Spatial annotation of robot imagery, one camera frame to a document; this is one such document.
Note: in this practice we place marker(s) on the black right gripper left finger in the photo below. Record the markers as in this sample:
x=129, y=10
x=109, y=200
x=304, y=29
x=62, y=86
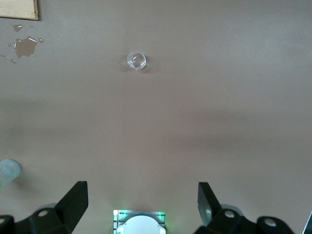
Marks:
x=48, y=219

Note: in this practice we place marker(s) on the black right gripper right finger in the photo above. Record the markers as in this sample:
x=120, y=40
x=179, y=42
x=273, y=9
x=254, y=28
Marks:
x=231, y=224

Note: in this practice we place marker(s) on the small clear glass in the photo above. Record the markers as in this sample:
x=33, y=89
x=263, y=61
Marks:
x=136, y=61

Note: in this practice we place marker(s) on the green sleeved glass bottle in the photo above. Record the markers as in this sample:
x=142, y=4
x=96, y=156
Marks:
x=8, y=170

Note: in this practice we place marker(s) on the liquid spill puddle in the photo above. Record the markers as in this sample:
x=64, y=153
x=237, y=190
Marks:
x=24, y=46

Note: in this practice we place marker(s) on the wooden cutting board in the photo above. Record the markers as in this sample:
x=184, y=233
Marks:
x=17, y=8

